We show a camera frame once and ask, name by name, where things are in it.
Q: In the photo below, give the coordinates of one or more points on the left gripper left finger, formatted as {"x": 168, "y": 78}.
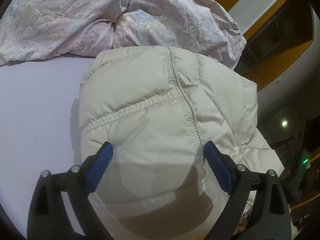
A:
{"x": 60, "y": 207}

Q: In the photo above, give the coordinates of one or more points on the beige puffer jacket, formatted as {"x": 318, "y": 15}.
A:
{"x": 158, "y": 106}

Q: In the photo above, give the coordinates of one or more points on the pink patterned duvet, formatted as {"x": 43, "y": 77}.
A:
{"x": 42, "y": 29}

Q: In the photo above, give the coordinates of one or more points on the wooden wall shelf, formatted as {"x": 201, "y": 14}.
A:
{"x": 277, "y": 34}

